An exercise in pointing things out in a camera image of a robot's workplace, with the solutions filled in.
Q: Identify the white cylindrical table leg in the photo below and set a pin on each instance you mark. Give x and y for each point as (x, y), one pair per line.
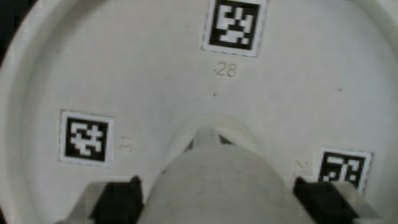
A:
(219, 187)

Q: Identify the white round table top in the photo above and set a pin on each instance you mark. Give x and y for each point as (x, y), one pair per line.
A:
(123, 65)

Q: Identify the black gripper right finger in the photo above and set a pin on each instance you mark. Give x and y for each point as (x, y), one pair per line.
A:
(335, 203)

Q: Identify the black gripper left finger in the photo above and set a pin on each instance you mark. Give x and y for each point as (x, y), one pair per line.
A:
(111, 203)

